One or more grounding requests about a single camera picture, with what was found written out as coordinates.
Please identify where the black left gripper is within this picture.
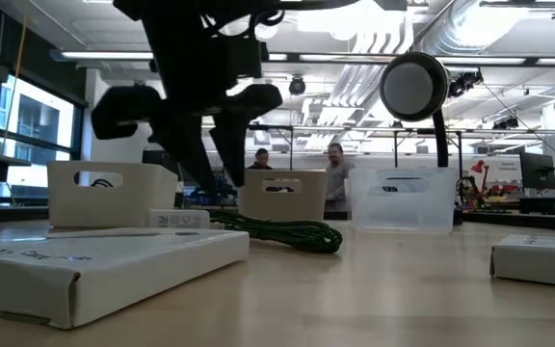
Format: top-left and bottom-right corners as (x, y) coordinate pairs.
(91, 15), (284, 195)

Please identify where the white wall charger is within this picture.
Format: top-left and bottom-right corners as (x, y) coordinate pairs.
(145, 209), (211, 229)

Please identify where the green black braided cable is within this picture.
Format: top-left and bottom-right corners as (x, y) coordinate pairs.
(208, 208), (345, 255)

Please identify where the white cardboard box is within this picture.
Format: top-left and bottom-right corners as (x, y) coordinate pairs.
(0, 227), (251, 331)
(489, 234), (555, 289)

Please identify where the white plastic bin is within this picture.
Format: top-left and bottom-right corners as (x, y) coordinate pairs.
(237, 169), (330, 224)
(47, 161), (179, 229)

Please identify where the clear plastic bin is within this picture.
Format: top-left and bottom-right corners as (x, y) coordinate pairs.
(348, 167), (458, 235)

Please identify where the black equipment cabinet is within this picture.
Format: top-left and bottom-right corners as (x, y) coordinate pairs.
(142, 148), (197, 209)

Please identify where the person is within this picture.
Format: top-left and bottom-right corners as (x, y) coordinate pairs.
(246, 147), (274, 172)
(324, 142), (356, 212)

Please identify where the long ceiling light strip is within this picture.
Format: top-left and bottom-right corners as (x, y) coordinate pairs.
(50, 49), (555, 67)

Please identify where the dark framed window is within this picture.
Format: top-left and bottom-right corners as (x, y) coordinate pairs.
(0, 71), (89, 189)

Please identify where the round black desk lamp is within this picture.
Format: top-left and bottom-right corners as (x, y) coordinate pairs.
(378, 51), (451, 169)

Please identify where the red desk lamp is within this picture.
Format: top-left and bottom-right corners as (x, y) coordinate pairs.
(469, 159), (491, 194)

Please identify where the black computer monitor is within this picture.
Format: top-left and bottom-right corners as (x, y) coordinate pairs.
(519, 151), (555, 191)

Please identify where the dark background desk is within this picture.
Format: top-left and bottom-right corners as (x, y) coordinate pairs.
(517, 195), (555, 216)

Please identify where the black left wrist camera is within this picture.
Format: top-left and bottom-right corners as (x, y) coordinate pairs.
(219, 37), (265, 81)

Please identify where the silver ventilation duct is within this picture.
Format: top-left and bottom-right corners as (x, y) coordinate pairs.
(414, 0), (505, 55)

